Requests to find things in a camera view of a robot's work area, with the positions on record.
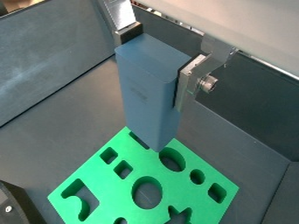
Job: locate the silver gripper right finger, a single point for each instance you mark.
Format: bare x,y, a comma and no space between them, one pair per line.
194,74

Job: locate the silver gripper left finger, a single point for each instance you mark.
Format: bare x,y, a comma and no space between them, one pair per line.
120,18

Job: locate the grey-blue rectangular block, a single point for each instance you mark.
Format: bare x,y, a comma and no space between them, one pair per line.
148,64

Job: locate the green shape sorter board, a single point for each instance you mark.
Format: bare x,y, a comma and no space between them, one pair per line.
131,185

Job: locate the black device at corner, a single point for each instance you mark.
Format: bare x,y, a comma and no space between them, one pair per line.
17,209

